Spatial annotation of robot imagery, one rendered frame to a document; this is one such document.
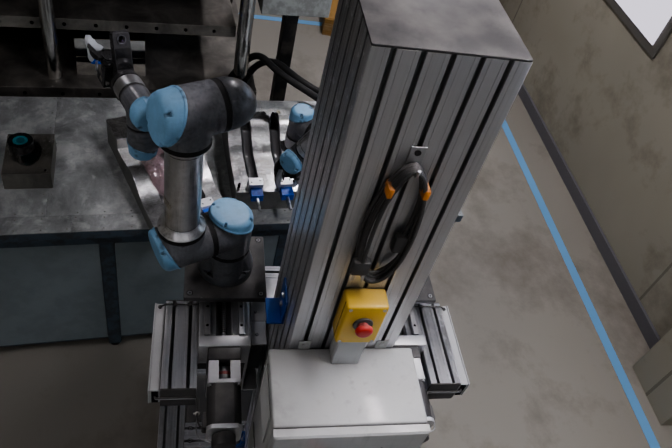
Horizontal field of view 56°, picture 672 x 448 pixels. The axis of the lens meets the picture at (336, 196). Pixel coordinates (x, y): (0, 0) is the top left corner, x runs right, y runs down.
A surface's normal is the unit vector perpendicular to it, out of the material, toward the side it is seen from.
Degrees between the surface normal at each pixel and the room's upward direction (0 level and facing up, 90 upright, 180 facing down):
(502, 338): 0
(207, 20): 0
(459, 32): 0
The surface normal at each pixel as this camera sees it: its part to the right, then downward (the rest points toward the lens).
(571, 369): 0.19, -0.69
